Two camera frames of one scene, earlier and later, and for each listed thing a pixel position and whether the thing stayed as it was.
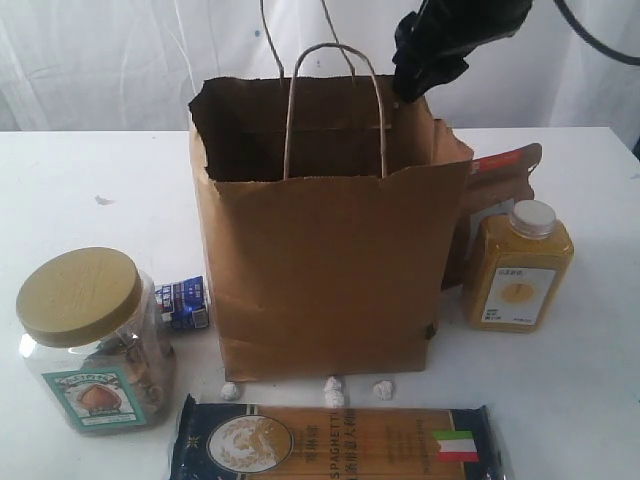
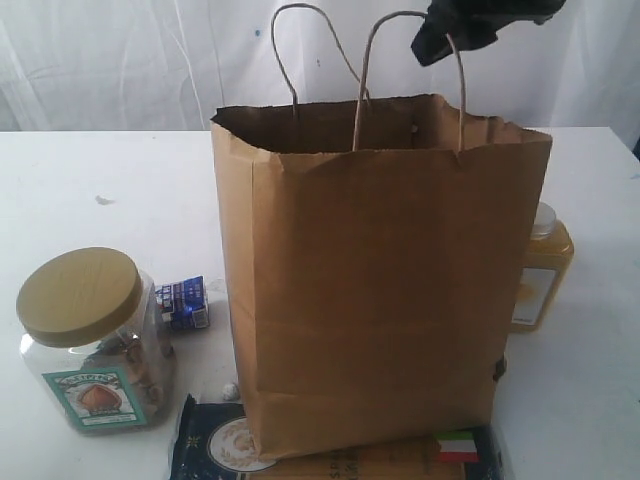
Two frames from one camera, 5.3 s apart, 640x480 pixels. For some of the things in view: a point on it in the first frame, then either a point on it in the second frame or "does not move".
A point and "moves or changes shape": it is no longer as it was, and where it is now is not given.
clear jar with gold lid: x=96 y=349 does not move
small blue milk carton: x=184 y=305 does not move
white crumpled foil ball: x=229 y=390 does not move
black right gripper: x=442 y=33 to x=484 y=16
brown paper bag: x=326 y=208 moves or changes shape
